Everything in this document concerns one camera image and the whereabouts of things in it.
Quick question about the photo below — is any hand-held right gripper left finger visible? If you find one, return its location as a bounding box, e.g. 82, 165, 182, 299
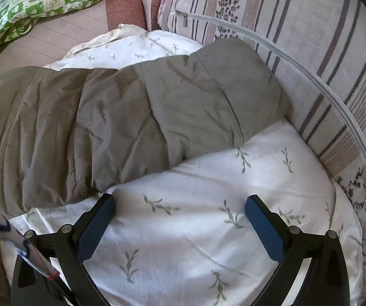
11, 193, 116, 306

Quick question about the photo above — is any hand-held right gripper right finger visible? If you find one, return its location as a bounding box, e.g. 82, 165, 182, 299
244, 194, 351, 306

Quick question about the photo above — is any grey-brown quilted jacket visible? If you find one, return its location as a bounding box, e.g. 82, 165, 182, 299
0, 37, 292, 303

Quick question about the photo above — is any white leaf-print bed sheet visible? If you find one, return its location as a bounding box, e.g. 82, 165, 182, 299
9, 24, 365, 306

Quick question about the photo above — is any striped floral cushion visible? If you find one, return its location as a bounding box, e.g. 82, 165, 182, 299
158, 0, 366, 268

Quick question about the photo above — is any white printed cable wrap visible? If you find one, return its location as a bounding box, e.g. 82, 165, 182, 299
0, 189, 61, 281

